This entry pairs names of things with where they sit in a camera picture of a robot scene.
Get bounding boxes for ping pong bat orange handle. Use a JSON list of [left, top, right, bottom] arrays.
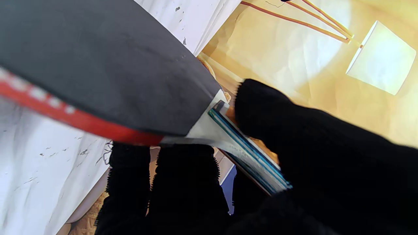
[[0, 0, 293, 196]]

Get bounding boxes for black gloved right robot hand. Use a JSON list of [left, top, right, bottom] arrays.
[[95, 78, 418, 235]]

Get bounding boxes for printed living room backdrop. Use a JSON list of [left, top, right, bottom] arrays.
[[65, 0, 418, 235]]

